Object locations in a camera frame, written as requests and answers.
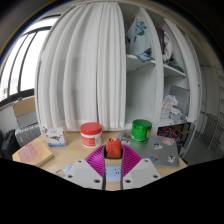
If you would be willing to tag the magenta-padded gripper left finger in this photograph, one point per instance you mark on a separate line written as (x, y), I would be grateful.
(83, 173)

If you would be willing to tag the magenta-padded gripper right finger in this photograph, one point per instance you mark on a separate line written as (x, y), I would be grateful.
(141, 173)

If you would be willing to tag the light blue power strip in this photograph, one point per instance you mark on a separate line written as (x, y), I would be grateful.
(113, 173)

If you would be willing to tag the silver laptop with stickers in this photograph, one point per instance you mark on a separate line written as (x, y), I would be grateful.
(163, 151)

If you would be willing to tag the white jar with red lid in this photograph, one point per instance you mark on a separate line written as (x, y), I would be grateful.
(91, 135)

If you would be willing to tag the green round tin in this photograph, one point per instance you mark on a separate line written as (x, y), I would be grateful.
(141, 130)

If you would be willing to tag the small white printed box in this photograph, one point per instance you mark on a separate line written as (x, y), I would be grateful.
(56, 136)

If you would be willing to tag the multicoloured patterned bag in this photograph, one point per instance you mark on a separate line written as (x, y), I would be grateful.
(170, 135)

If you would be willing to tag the yellow and pink book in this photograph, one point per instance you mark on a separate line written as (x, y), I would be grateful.
(31, 152)

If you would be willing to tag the grey radiator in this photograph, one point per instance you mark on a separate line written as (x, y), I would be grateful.
(28, 134)

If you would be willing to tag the black bag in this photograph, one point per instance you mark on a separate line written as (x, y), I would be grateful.
(8, 145)

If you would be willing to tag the white shelf unit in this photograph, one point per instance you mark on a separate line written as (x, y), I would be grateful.
(143, 90)

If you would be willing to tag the wooden and grey chair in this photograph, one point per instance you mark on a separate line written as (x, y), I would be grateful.
(25, 111)

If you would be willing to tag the white curtain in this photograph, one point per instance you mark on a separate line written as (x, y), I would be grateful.
(83, 66)

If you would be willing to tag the dark-framed window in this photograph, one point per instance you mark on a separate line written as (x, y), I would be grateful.
(20, 63)

